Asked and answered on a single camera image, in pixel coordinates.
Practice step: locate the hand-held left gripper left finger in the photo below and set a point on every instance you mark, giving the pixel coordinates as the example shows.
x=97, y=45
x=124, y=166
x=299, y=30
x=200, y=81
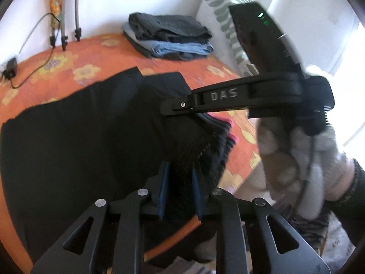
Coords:
x=162, y=188

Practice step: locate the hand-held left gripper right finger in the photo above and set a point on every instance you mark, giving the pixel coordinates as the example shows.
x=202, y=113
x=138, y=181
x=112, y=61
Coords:
x=197, y=191

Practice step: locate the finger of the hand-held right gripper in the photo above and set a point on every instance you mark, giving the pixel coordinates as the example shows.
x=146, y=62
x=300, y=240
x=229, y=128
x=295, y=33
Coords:
x=222, y=95

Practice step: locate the black pants with pink trim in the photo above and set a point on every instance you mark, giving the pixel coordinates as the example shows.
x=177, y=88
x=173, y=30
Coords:
x=85, y=125

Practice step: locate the person's right forearm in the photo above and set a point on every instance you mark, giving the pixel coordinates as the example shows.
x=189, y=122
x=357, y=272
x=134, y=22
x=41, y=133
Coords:
x=353, y=205

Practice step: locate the person's right hand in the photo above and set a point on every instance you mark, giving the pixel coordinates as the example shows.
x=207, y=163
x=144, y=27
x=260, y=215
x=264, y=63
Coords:
x=288, y=159

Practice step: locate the green striped white pillow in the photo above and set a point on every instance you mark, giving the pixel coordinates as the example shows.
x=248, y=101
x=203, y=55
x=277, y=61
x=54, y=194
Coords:
x=216, y=2

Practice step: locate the folded light blue jeans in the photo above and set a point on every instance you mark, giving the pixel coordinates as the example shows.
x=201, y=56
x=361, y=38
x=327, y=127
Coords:
x=176, y=48

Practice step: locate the folded dark grey jeans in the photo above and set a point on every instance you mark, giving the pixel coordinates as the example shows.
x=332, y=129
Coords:
x=165, y=24

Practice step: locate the orange patterned scarf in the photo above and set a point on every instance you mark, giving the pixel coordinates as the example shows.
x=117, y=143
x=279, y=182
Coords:
x=55, y=0

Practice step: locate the black power adapter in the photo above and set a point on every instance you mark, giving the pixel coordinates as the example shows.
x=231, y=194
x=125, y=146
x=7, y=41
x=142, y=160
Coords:
x=10, y=67

